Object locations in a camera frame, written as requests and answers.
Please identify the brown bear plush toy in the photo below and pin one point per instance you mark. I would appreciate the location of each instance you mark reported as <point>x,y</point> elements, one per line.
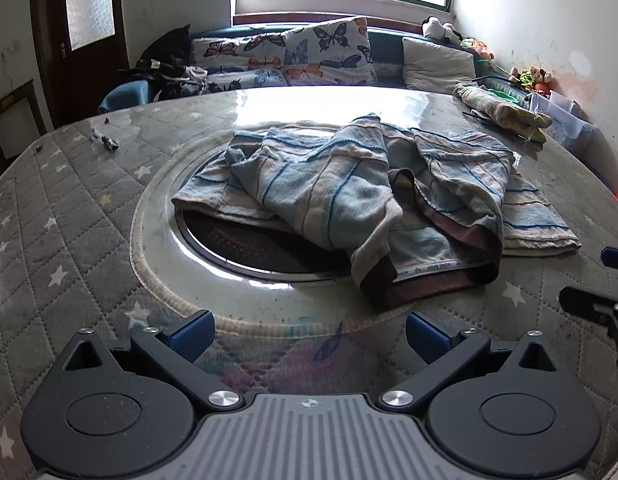
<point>531,79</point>

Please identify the grey pillow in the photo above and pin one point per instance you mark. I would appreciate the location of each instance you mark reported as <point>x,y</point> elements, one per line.
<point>436,65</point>

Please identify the butterfly print quilt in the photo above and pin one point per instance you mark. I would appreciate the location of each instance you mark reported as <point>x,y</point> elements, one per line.
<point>239,57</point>

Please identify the dark duffel bag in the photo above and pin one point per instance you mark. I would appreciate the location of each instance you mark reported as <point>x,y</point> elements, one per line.
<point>174,85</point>

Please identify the orange green plush toy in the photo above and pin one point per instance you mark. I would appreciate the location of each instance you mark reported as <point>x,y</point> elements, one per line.
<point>479,49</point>

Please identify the white black plush toy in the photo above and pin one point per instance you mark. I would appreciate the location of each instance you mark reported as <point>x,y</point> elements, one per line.
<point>439,29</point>

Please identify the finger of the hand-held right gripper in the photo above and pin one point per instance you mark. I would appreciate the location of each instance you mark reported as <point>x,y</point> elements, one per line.
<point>616,258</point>
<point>589,304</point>

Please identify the butterfly print pillow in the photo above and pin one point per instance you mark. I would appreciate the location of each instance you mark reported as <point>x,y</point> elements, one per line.
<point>329,50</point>

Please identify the clear plastic storage box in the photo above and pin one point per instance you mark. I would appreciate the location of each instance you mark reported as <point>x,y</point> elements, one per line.
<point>564,120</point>

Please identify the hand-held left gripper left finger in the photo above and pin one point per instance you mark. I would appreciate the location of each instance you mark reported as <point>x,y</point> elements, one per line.
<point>191,336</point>

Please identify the thin black tool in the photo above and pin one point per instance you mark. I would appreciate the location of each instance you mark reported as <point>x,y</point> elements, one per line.
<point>476,116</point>

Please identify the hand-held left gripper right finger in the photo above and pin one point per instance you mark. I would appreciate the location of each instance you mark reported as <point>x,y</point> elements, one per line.
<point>426,337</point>

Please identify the folded yellow cloth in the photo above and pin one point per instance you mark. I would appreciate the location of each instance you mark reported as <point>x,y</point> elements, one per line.
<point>499,107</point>

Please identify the blue sofa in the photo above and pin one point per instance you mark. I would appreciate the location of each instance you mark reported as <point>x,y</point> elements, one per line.
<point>386,50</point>

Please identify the marker pen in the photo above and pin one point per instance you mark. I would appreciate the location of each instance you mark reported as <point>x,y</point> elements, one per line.
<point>105,140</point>

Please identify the round metal table grille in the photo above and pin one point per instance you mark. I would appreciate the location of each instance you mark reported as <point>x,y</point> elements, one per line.
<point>249,250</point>

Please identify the dark wood glass door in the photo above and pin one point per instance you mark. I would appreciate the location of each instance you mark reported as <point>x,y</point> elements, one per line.
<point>84,35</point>

